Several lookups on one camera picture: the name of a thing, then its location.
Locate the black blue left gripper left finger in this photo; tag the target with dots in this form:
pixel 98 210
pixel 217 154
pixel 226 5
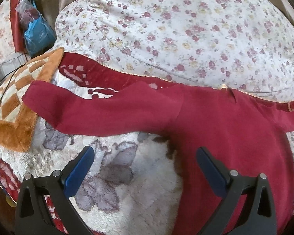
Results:
pixel 32 213

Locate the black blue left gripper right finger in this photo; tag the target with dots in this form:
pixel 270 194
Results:
pixel 258 215

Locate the dark red garment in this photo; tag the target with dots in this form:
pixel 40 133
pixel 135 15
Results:
pixel 246 133

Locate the orange checkered plush cushion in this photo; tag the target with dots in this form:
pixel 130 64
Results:
pixel 17 121

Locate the red white plush blanket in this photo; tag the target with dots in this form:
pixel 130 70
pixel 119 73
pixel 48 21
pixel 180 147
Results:
pixel 134 185

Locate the floral white quilt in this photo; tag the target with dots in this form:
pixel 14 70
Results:
pixel 244 44

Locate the blue plastic bag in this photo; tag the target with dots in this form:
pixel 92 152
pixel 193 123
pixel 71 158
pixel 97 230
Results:
pixel 38 36

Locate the red wooden headboard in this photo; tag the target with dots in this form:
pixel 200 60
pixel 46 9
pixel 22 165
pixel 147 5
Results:
pixel 16 29

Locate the clear plastic bag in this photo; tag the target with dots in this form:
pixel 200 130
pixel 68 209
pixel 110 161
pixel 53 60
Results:
pixel 27 13

